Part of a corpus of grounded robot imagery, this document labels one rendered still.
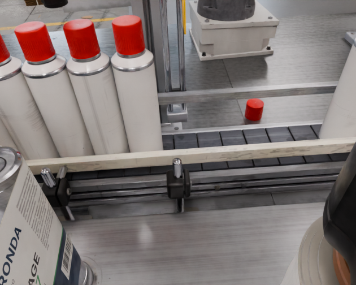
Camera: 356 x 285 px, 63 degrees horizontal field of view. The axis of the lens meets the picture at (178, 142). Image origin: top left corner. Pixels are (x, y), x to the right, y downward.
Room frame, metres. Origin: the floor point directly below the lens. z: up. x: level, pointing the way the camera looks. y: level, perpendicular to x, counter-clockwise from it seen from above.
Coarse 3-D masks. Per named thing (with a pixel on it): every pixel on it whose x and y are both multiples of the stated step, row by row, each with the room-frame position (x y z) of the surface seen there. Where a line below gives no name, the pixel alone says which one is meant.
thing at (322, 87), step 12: (288, 84) 0.37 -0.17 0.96; (300, 84) 0.37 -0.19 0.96; (312, 84) 0.37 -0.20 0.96; (324, 84) 0.37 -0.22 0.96; (336, 84) 0.36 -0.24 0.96; (168, 96) 0.36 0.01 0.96; (180, 96) 0.36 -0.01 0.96; (192, 96) 0.36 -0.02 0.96; (204, 96) 0.36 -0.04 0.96; (216, 96) 0.36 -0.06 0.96; (228, 96) 0.36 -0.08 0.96; (240, 96) 0.36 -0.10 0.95; (252, 96) 0.36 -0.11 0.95; (264, 96) 0.36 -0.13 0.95; (276, 96) 0.36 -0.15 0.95
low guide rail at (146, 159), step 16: (256, 144) 0.30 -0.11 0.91; (272, 144) 0.29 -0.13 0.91; (288, 144) 0.29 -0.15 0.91; (304, 144) 0.29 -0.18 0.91; (320, 144) 0.29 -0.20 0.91; (336, 144) 0.29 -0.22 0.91; (352, 144) 0.29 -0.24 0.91; (32, 160) 0.29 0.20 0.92; (48, 160) 0.29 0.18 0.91; (64, 160) 0.29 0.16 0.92; (80, 160) 0.28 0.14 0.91; (96, 160) 0.28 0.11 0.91; (112, 160) 0.28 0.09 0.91; (128, 160) 0.28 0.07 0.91; (144, 160) 0.28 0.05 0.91; (160, 160) 0.28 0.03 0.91; (192, 160) 0.28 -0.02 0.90; (208, 160) 0.28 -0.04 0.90; (224, 160) 0.28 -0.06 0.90
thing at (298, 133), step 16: (256, 128) 0.37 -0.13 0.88; (272, 128) 0.37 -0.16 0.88; (288, 128) 0.37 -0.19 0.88; (304, 128) 0.36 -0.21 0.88; (176, 144) 0.34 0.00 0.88; (192, 144) 0.34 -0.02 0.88; (208, 144) 0.34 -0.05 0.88; (224, 144) 0.34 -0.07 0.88; (240, 144) 0.33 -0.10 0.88; (240, 160) 0.30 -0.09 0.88; (256, 160) 0.30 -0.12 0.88; (272, 160) 0.30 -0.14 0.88; (288, 160) 0.29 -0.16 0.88; (304, 160) 0.30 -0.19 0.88; (320, 160) 0.29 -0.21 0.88; (336, 160) 0.29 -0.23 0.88; (80, 176) 0.28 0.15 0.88; (96, 176) 0.28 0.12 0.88; (112, 176) 0.28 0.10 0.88; (128, 176) 0.29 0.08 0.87
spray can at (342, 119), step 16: (352, 48) 0.34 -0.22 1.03; (352, 64) 0.33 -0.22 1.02; (352, 80) 0.32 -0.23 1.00; (336, 96) 0.33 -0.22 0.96; (352, 96) 0.31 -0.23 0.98; (336, 112) 0.32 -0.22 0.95; (352, 112) 0.31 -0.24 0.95; (320, 128) 0.34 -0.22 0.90; (336, 128) 0.31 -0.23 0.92; (352, 128) 0.31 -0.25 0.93
